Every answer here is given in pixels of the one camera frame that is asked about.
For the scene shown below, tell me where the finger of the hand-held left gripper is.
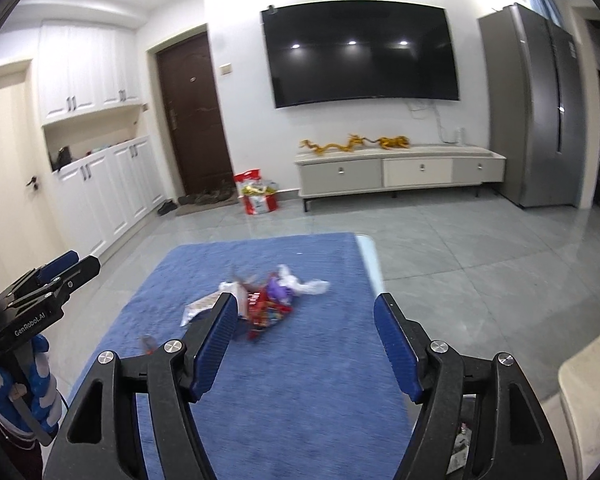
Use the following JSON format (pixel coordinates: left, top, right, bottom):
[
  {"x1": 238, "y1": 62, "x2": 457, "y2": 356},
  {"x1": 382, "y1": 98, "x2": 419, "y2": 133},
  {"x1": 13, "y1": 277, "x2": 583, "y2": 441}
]
[
  {"x1": 7, "y1": 256, "x2": 102, "y2": 313},
  {"x1": 0, "y1": 250, "x2": 79, "y2": 303}
]

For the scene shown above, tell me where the purple wrapper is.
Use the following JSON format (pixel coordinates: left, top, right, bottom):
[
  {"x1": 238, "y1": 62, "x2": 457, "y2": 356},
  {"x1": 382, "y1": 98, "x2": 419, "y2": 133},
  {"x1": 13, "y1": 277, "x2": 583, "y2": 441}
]
[{"x1": 264, "y1": 272, "x2": 294, "y2": 307}]

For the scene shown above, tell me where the red snack wrapper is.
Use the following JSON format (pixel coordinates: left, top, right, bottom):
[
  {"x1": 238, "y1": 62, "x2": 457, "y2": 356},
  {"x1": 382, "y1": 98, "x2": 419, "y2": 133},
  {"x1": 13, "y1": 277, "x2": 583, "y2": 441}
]
[{"x1": 240, "y1": 272, "x2": 295, "y2": 342}]

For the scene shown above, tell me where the black wall television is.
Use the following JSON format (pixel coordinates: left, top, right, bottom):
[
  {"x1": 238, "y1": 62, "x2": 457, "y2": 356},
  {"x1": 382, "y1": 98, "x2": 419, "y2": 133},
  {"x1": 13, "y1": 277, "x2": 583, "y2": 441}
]
[{"x1": 261, "y1": 2, "x2": 462, "y2": 109}]

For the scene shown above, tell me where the white wall cabinet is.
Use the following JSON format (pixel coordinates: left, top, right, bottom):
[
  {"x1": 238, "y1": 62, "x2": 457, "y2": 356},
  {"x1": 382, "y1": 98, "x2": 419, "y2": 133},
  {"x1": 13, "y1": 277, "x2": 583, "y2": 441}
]
[{"x1": 37, "y1": 20, "x2": 143, "y2": 126}]

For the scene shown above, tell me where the dark brown door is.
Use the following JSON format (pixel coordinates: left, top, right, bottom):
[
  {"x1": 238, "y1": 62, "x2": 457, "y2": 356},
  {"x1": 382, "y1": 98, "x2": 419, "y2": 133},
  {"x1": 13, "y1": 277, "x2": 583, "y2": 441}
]
[{"x1": 155, "y1": 31, "x2": 234, "y2": 200}]

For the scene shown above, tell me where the black object on shelf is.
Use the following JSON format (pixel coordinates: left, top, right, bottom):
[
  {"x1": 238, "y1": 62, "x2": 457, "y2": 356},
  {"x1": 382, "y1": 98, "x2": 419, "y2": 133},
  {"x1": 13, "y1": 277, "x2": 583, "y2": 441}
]
[{"x1": 50, "y1": 146, "x2": 74, "y2": 171}]

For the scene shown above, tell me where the white television cabinet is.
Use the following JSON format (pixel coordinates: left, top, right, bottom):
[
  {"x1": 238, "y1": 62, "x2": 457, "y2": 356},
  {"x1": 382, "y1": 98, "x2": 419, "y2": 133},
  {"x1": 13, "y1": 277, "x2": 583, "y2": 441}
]
[{"x1": 293, "y1": 143, "x2": 507, "y2": 212}]

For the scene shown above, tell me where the blue curtain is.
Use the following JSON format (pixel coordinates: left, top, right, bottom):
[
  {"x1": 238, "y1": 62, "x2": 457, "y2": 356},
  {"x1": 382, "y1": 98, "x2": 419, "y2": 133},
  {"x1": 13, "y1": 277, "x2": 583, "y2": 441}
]
[{"x1": 522, "y1": 0, "x2": 566, "y2": 27}]

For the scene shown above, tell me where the person's left hand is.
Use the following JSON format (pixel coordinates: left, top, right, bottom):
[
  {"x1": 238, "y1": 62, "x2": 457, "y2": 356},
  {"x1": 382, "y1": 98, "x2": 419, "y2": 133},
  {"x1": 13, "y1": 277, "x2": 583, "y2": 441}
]
[{"x1": 0, "y1": 332, "x2": 63, "y2": 437}]

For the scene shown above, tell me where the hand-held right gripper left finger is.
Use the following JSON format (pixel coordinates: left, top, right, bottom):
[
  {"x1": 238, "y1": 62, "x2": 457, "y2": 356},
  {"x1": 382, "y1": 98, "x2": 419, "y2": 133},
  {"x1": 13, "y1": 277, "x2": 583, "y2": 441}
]
[{"x1": 42, "y1": 291, "x2": 241, "y2": 480}]

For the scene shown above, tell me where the grey refrigerator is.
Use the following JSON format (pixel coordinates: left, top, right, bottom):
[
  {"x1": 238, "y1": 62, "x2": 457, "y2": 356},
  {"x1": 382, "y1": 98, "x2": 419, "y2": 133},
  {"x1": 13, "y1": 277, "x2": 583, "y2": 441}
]
[{"x1": 477, "y1": 2, "x2": 593, "y2": 209}]

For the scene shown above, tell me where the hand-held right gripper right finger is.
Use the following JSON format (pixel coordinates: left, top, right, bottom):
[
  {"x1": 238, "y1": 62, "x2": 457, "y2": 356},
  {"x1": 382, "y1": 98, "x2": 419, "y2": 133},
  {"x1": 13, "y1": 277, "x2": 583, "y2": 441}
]
[{"x1": 373, "y1": 292, "x2": 568, "y2": 480}]

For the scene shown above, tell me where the beige door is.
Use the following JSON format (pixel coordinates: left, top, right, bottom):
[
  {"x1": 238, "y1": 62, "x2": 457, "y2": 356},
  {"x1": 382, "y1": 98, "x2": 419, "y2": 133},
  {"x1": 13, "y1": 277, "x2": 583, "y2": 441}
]
[{"x1": 0, "y1": 60, "x2": 56, "y2": 311}]

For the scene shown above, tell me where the white tissue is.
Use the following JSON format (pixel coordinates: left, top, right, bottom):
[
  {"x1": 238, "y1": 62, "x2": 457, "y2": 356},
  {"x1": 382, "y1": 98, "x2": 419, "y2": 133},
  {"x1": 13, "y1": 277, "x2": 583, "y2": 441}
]
[{"x1": 277, "y1": 264, "x2": 331, "y2": 297}]

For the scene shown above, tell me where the beige table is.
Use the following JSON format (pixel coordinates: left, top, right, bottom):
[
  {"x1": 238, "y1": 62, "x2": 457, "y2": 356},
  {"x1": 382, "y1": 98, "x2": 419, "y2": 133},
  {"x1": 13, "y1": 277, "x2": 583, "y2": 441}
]
[{"x1": 557, "y1": 320, "x2": 600, "y2": 480}]

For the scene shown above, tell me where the white wall cable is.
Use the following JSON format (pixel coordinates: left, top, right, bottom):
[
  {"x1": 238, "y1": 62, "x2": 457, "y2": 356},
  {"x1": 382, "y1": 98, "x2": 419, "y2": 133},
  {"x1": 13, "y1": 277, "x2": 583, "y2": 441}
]
[{"x1": 407, "y1": 100, "x2": 454, "y2": 144}]

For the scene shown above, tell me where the person's left forearm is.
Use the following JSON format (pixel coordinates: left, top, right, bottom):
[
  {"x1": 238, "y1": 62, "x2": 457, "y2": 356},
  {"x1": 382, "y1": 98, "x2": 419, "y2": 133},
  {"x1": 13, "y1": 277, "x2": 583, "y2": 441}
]
[{"x1": 0, "y1": 410, "x2": 44, "y2": 480}]

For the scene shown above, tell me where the long golden dragon ornament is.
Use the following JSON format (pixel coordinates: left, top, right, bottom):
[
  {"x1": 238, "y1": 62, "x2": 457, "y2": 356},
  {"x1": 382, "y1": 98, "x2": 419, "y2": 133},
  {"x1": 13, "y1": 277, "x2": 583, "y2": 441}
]
[{"x1": 300, "y1": 134, "x2": 377, "y2": 157}]

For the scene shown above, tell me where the red gift bag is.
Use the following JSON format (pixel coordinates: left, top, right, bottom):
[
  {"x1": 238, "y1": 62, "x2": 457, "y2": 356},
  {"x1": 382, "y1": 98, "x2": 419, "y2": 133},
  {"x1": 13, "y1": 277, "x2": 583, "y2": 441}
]
[{"x1": 233, "y1": 170, "x2": 280, "y2": 216}]

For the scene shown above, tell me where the white paper wrapper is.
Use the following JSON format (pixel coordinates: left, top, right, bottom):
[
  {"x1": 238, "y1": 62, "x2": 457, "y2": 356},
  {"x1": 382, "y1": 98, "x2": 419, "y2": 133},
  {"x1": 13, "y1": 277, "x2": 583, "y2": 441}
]
[{"x1": 180, "y1": 280, "x2": 251, "y2": 327}]

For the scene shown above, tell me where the blue table mat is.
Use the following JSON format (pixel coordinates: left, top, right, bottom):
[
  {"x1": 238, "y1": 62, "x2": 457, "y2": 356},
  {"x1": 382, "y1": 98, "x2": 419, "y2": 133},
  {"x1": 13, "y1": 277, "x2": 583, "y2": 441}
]
[{"x1": 67, "y1": 232, "x2": 416, "y2": 480}]

